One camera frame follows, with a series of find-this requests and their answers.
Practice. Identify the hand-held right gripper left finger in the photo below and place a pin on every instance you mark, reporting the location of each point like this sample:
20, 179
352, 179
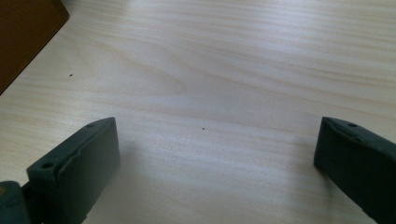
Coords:
77, 174

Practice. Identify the brown wooden box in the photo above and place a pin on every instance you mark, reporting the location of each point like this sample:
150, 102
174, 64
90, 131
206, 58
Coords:
21, 34

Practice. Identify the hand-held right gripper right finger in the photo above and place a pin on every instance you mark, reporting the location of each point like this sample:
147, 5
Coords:
358, 161

